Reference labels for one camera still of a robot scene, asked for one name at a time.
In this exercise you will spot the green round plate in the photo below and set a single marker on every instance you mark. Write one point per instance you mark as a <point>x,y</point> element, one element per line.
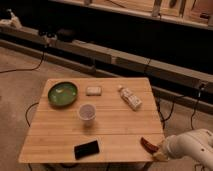
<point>62,94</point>

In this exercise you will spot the wooden table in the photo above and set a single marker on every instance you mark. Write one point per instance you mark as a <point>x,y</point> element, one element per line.
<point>54,133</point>

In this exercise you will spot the white plastic bottle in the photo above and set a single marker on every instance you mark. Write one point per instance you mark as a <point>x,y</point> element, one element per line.
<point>130,98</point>

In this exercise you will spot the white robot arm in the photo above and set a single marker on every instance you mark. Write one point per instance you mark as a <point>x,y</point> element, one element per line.
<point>197,144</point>

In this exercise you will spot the black round object on ledge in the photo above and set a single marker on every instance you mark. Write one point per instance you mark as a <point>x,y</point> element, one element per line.
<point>66,35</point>

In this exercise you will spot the cream yellow gripper tip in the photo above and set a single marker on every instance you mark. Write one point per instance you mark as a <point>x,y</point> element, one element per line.
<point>160,154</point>

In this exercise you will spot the black rectangular sponge block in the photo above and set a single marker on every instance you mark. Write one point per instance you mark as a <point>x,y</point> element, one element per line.
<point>86,149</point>

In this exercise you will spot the white figure on ledge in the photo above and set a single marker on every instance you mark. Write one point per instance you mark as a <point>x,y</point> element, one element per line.
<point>13,21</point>

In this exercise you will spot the red chili pepper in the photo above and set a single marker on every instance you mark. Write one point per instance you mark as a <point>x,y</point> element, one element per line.
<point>148,146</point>

